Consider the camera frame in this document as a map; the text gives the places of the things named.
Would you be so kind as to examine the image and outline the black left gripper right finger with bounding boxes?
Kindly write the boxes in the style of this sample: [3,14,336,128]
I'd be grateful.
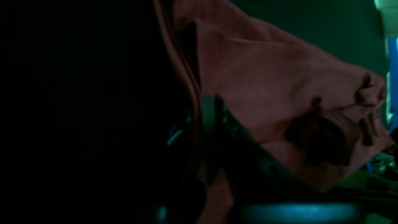
[202,95,361,224]

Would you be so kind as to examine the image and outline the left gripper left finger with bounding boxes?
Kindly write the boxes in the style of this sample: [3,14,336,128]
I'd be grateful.
[124,106,206,224]

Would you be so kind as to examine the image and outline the red long-sleeve shirt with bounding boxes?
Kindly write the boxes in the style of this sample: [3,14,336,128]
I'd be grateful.
[153,0,397,224]

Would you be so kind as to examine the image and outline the black table cloth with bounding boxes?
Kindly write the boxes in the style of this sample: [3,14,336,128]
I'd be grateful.
[0,0,398,224]

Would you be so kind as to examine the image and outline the blue clamp at bottom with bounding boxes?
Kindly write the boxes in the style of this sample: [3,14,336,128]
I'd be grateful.
[387,38,398,132]

